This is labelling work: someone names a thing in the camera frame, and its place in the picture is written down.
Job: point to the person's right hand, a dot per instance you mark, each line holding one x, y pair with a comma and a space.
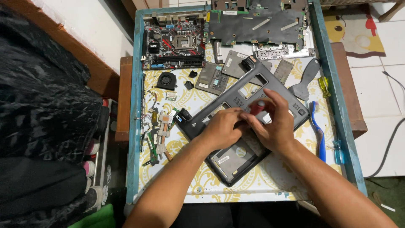
275, 126

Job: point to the person's left hand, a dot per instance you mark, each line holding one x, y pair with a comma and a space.
221, 128

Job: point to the person's left fingers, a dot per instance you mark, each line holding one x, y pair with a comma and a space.
240, 117

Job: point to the grey laptop bottom case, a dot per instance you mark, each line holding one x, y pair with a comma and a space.
240, 117

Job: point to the hard drive in case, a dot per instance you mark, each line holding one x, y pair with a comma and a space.
232, 160

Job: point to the grey hard drive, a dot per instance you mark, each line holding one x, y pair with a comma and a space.
211, 78

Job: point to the grey metal cover plate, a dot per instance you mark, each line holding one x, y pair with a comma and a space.
234, 65

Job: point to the black plastic clip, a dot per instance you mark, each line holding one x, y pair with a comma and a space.
189, 85
192, 74

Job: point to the small grey cover plate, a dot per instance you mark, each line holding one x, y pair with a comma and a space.
283, 71

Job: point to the small green wifi card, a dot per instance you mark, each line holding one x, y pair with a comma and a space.
171, 95

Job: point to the grey plastic pry tool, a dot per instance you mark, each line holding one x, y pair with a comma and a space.
305, 80

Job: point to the copper laptop heatsink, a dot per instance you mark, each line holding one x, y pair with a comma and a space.
164, 129

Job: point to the blue toothbrush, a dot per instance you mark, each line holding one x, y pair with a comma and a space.
319, 129

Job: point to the black laptop cooling fan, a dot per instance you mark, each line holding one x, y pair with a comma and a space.
166, 80

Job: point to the patterned yellow table cloth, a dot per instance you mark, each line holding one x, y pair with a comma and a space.
177, 177

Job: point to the scattered small screws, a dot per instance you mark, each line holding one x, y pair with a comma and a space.
151, 98

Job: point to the green circuit board strip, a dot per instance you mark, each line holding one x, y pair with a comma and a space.
152, 148

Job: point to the dark laptop motherboard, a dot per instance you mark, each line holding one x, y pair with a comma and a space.
258, 23

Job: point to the black desktop motherboard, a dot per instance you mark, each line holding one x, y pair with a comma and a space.
174, 42

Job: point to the teal framed table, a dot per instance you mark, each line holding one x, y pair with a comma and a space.
134, 126

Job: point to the yellow duck floor mat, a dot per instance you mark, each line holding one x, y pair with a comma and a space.
354, 34

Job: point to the shoe rack with shoes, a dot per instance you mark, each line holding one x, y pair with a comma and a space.
96, 164

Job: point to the green cloth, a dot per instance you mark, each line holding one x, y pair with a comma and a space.
95, 218

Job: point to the black plastic bag heap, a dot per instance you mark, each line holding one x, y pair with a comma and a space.
44, 104

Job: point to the silver laptop palmrest frame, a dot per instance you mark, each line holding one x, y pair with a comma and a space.
269, 52

